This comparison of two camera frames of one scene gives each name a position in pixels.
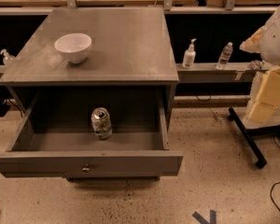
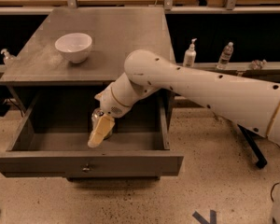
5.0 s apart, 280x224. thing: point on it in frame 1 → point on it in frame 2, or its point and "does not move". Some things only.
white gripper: x=276 y=46 → x=109 y=104
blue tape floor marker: x=202 y=220 does not move
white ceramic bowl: x=74 y=46 does not move
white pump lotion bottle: x=189 y=56 does not move
